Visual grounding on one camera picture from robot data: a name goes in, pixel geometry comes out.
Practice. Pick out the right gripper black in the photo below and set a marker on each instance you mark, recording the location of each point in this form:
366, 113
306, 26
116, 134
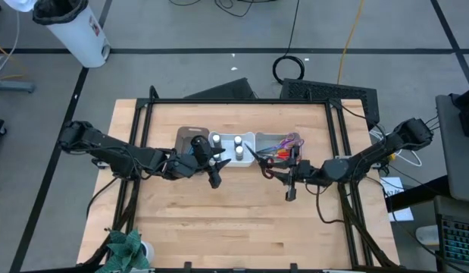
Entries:
306, 172

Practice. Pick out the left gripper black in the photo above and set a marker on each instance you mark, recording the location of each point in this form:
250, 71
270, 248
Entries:
192, 167

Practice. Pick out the black paint bottle white cap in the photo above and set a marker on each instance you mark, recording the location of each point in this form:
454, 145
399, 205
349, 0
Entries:
216, 155

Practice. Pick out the brown paint bottle white cap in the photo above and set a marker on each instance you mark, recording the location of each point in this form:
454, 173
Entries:
216, 139

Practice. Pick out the blue paint bottle white cap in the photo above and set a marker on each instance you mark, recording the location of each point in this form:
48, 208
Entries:
239, 152

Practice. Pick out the black and red scissors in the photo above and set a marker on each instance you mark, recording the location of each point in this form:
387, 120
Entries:
261, 161

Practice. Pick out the green paint bottle white cap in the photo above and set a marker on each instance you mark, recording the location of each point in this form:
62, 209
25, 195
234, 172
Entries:
238, 140

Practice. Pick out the teal pencil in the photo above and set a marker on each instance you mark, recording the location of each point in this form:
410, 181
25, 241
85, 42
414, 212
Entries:
189, 150

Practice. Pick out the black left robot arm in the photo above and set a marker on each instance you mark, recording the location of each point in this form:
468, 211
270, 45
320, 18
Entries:
116, 151

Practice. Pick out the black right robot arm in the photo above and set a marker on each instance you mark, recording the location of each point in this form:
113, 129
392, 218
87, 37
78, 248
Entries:
370, 155

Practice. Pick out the white plastic bin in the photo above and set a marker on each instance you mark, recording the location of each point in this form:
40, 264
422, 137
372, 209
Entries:
228, 142
262, 138

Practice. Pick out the dark translucent plastic bin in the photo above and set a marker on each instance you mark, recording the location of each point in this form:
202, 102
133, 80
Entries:
183, 134

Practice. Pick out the black flat panel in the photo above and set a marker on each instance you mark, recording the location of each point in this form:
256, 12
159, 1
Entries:
230, 91

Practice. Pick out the white paper sheet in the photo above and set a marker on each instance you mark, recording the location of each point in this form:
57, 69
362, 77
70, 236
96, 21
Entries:
395, 186

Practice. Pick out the white plant pot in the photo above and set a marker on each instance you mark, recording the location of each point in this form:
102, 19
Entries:
149, 252

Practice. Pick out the green artificial plant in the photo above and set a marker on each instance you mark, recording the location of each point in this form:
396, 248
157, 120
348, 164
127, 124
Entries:
124, 250

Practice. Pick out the black floor bar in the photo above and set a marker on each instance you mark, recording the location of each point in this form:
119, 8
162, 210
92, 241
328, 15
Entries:
419, 193

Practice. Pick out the white rounded device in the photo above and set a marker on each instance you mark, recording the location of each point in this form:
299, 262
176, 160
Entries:
427, 235

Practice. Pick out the grey side table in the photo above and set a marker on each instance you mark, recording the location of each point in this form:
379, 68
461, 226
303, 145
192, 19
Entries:
457, 159

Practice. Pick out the white trash can black bag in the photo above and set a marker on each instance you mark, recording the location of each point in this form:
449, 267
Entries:
80, 38

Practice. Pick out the backlit black keyboard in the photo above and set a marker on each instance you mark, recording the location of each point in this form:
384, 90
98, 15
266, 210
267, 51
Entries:
459, 239

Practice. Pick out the grey metal stand base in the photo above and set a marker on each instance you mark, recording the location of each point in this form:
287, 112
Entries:
14, 85

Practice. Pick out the white object on floor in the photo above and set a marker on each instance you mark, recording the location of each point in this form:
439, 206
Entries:
22, 4

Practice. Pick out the black aluminium table frame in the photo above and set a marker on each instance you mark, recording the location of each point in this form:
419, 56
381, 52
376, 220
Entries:
238, 101

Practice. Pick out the black table edge bracket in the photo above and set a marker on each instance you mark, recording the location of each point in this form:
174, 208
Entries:
187, 267
293, 267

